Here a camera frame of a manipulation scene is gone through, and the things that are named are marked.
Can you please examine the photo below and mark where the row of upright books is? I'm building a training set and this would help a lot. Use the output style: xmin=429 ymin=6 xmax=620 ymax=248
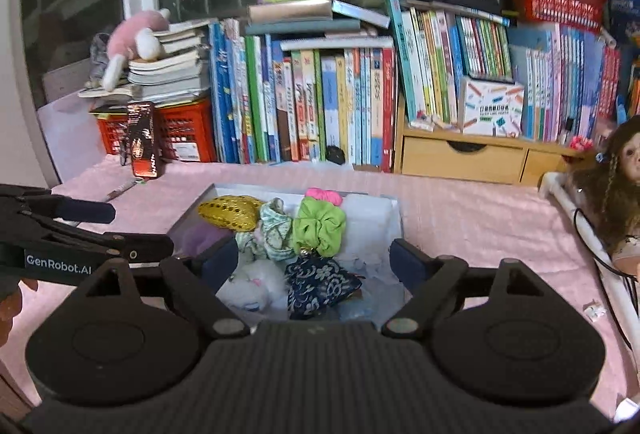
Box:
xmin=207 ymin=19 xmax=398 ymax=173

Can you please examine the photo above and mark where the blue floral fabric pouch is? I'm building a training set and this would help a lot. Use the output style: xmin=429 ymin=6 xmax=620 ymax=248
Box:
xmin=284 ymin=251 xmax=361 ymax=320

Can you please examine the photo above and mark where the dark photo box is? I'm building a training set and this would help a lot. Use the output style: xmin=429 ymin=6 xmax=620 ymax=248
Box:
xmin=127 ymin=102 xmax=160 ymax=180

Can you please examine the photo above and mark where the red plastic crate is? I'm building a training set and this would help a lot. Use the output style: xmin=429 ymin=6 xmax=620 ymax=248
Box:
xmin=91 ymin=98 xmax=217 ymax=163

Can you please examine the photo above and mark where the wooden drawer organizer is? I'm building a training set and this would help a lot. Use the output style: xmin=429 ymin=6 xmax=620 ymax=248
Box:
xmin=393 ymin=99 xmax=586 ymax=187

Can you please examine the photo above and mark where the pink soft ball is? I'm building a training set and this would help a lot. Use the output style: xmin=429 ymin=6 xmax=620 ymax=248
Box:
xmin=305 ymin=187 xmax=343 ymax=206

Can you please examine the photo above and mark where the lime green scrunchie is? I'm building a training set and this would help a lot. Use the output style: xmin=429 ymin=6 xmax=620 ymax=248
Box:
xmin=292 ymin=197 xmax=346 ymax=258

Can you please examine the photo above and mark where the white shallow cardboard box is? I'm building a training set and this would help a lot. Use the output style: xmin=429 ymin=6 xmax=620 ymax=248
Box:
xmin=169 ymin=185 xmax=408 ymax=326

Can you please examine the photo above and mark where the stack of horizontal books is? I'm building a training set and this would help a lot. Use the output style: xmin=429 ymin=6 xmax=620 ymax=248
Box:
xmin=128 ymin=19 xmax=213 ymax=105

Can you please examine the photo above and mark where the green striped cloth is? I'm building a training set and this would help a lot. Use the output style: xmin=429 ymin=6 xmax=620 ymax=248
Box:
xmin=235 ymin=198 xmax=295 ymax=263

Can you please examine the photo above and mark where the gold sequin pouch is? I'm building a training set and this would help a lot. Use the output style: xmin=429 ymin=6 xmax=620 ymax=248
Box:
xmin=198 ymin=196 xmax=264 ymax=232

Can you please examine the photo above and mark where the blue cardboard box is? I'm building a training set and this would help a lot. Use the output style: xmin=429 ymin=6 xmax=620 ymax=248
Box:
xmin=608 ymin=0 xmax=640 ymax=48

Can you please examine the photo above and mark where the pink plush rabbit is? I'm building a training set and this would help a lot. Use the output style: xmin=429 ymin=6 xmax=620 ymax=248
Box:
xmin=102 ymin=8 xmax=170 ymax=92

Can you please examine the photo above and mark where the leaning green books group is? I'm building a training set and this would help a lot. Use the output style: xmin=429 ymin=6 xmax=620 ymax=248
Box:
xmin=384 ymin=0 xmax=514 ymax=130

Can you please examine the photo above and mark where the person's left hand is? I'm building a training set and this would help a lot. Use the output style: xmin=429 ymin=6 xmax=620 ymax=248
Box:
xmin=0 ymin=287 xmax=23 ymax=346

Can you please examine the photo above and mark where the white plush toy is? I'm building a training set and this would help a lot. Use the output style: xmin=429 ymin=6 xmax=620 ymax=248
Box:
xmin=216 ymin=260 xmax=288 ymax=312

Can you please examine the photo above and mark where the white patterned box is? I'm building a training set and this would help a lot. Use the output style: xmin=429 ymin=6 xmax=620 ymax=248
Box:
xmin=458 ymin=76 xmax=524 ymax=138

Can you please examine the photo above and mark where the blue and pink books group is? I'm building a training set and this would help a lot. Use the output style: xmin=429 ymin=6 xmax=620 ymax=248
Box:
xmin=506 ymin=22 xmax=620 ymax=149

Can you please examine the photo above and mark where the brown haired doll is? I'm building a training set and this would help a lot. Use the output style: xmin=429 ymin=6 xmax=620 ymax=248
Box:
xmin=565 ymin=116 xmax=639 ymax=277

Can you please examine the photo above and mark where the red basket on books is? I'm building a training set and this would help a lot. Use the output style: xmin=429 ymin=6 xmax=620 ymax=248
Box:
xmin=510 ymin=0 xmax=605 ymax=32

